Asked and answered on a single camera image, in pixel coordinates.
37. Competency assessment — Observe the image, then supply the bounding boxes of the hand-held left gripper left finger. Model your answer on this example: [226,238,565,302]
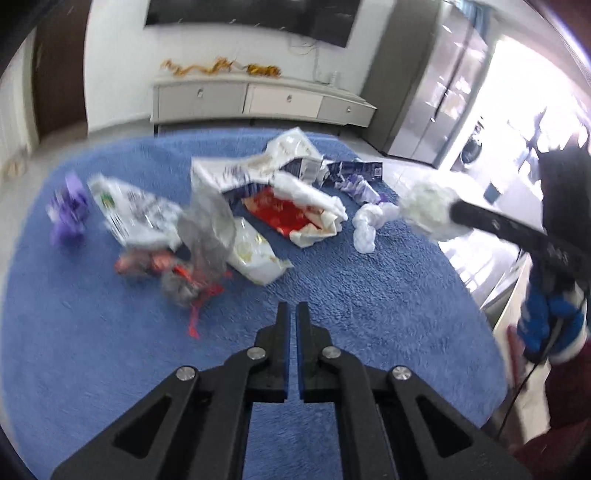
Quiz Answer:
[51,302,291,480]

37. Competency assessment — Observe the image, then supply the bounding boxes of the white crumpled tissue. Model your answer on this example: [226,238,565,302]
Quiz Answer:
[272,173,348,222]

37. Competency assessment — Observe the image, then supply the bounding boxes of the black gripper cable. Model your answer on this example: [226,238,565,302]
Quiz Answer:
[496,318,561,441]

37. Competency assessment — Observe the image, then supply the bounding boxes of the gold dragon ornament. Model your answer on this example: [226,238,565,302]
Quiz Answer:
[161,58,242,77]

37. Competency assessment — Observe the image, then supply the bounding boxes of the red and white packaging bag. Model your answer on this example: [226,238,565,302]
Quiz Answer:
[245,191,342,248]

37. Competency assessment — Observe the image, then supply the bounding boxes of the large white torn bag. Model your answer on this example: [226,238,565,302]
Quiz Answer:
[191,128,324,208]

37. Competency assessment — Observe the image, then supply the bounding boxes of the dark brown door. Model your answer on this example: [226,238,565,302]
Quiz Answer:
[32,0,93,144]

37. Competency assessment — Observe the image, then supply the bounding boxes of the white gold snack bag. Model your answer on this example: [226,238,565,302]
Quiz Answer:
[226,217,294,287]

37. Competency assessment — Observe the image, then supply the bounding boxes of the white grey television cabinet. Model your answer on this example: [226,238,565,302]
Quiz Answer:
[151,74,378,134]

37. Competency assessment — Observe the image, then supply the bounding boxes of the dark red cloth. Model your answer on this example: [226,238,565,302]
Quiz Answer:
[510,415,591,480]

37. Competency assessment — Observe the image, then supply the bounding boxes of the grey wrapper with red ribbon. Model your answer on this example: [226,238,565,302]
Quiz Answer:
[159,265,232,337]

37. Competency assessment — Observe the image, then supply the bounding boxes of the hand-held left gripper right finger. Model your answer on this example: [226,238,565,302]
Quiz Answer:
[297,303,532,480]

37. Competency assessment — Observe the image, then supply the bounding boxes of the purple and white wrapper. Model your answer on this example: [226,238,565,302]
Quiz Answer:
[321,159,389,204]

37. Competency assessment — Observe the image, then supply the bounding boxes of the red orange snack wrapper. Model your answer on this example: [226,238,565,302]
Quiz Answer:
[115,251,185,278]

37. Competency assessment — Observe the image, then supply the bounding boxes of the clear crumpled plastic bag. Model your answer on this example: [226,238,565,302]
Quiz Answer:
[178,191,236,282]

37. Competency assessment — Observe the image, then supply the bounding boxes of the purple crumpled wrapper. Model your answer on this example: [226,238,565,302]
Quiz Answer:
[46,172,90,245]

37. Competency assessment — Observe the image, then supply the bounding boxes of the white paper ball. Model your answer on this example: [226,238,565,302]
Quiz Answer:
[399,181,462,241]

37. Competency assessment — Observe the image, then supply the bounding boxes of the silver double-door refrigerator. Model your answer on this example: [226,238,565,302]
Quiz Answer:
[365,0,491,168]

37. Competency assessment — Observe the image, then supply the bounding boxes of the white printed plastic bag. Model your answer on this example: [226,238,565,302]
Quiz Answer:
[88,174,185,250]

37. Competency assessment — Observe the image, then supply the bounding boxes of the white television cables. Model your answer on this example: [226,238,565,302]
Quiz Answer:
[288,36,324,75]

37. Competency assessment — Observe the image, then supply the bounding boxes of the black wall television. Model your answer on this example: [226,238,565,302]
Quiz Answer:
[144,0,361,48]

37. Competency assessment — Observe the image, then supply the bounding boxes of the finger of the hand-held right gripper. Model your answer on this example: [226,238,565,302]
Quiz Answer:
[449,198,591,284]

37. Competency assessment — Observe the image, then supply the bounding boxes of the grey washing machine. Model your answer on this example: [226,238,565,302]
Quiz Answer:
[459,115,485,172]

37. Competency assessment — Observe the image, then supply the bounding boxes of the blue fluffy blanket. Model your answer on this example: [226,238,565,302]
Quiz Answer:
[0,128,509,480]

